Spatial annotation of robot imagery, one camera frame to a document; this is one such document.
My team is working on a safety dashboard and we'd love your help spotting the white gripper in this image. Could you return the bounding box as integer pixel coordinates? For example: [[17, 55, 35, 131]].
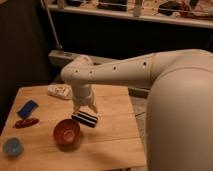
[[72, 84, 98, 114]]

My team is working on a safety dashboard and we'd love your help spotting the black white striped eraser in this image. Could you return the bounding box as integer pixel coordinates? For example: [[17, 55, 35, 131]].
[[71, 111, 98, 128]]

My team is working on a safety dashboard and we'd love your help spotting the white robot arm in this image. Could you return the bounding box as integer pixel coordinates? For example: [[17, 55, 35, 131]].
[[61, 49, 213, 171]]

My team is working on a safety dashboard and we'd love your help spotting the red bowl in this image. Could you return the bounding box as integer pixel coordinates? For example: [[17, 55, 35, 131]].
[[53, 119, 80, 145]]

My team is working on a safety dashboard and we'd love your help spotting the blue rectangular block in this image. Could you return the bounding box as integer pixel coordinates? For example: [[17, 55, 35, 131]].
[[17, 100, 38, 119]]

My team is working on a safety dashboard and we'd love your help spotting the metal lamp pole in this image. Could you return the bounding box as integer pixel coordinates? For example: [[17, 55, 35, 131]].
[[43, 0, 63, 51]]

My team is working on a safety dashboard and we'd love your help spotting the red oblong object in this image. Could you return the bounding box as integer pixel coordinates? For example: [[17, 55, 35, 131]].
[[14, 118, 39, 129]]

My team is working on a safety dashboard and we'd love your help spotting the blue cup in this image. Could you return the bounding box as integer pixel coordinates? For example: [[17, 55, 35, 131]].
[[2, 137, 24, 156]]

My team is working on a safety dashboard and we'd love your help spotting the white shelf board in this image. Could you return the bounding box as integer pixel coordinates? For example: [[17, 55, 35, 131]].
[[44, 0, 213, 29]]

